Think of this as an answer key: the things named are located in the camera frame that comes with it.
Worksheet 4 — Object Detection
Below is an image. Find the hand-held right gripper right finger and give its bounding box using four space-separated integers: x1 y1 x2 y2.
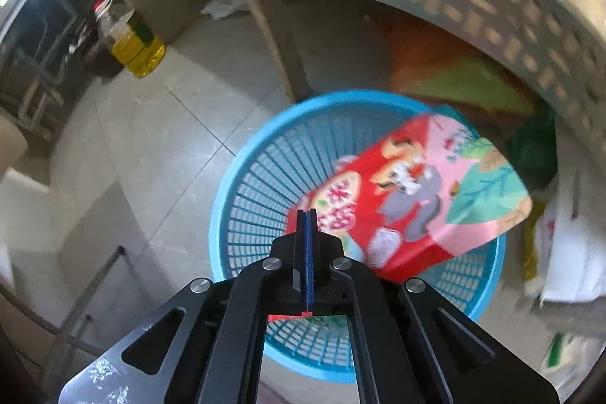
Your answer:
309 209 559 404

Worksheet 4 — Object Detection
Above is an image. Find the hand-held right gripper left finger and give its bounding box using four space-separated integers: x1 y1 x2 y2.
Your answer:
57 207 309 404

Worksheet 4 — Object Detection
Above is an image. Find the blue plastic basket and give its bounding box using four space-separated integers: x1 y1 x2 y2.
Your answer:
209 90 507 386

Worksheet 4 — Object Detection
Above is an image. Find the red snack bag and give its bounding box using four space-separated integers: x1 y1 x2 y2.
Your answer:
270 113 533 322

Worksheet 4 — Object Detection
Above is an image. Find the red and green sack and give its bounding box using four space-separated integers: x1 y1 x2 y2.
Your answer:
379 18 536 116

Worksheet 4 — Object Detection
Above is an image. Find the dark green bag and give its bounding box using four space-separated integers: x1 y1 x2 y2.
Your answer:
504 111 559 192

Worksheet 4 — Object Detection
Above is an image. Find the white sack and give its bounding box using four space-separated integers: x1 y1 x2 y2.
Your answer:
523 170 606 305

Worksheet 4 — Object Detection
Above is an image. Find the cooking oil bottle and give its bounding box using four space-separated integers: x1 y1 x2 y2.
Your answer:
92 0 166 79

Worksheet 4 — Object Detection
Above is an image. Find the white and green bag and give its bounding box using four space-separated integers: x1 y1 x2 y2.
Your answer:
542 333 602 395

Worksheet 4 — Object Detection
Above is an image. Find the white crumpled cloth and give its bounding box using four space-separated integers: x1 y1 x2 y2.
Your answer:
201 0 249 20

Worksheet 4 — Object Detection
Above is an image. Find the black metal frame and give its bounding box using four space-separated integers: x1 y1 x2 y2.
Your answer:
0 245 126 367

